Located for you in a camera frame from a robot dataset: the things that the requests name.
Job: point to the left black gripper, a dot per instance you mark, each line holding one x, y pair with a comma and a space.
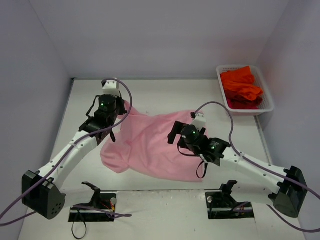
120, 105

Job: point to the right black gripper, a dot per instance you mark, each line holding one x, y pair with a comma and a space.
175, 131

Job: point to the pink t shirt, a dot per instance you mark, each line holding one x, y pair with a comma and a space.
142, 145

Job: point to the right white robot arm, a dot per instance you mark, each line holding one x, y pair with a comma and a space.
271, 184

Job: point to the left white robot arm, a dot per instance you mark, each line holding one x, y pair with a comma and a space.
43, 191

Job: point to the dark red t shirt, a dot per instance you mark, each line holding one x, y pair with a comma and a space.
244, 104

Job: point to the white plastic basket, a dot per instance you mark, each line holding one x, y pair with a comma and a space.
267, 103

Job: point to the orange t shirt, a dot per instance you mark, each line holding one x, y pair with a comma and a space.
241, 82

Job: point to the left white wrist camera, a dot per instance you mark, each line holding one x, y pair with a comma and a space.
110, 86

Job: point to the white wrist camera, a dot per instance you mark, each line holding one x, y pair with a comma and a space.
199, 121
110, 86

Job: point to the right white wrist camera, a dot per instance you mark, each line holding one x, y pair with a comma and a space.
199, 121

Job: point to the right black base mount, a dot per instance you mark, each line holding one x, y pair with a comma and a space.
221, 206

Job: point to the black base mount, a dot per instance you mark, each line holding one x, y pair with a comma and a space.
107, 203
221, 206

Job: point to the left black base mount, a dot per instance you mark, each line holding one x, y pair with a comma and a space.
107, 203

